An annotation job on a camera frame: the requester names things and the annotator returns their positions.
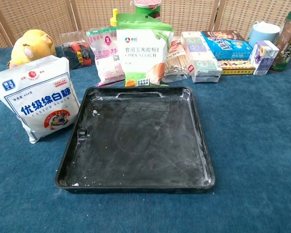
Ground white castor sugar bag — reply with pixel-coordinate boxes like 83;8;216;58
0;55;81;144

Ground black square baking tray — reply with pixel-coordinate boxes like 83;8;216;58
55;85;216;194

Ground bamboo skewers pack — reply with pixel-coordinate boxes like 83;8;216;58
162;36;194;83

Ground pink and white bag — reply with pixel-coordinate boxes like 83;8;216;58
87;27;126;87

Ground green white corn starch bag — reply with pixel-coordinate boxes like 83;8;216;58
115;13;175;87

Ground white tissue pack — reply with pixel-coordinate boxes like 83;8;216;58
179;31;223;83

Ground clear bag dark items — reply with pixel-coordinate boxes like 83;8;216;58
60;31;96;70

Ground yellow bottle cap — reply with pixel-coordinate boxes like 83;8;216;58
110;8;119;27

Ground blue table cloth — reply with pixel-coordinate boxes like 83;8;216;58
0;46;291;233

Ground yellow and red flat box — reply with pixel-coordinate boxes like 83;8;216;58
217;59;256;76

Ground green can with pink lid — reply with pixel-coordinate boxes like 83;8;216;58
135;0;162;22

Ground blue snack box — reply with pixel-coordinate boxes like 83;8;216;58
201;30;254;61

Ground purple white drink carton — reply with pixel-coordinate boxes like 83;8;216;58
248;40;280;76

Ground yellow plush toy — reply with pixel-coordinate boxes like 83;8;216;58
7;29;57;69

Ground light blue mug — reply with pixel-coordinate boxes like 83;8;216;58
247;21;281;49

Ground woven rattan folding screen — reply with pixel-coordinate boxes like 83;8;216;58
0;0;291;49

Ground green tea bottle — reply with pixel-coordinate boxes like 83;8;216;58
269;3;291;73

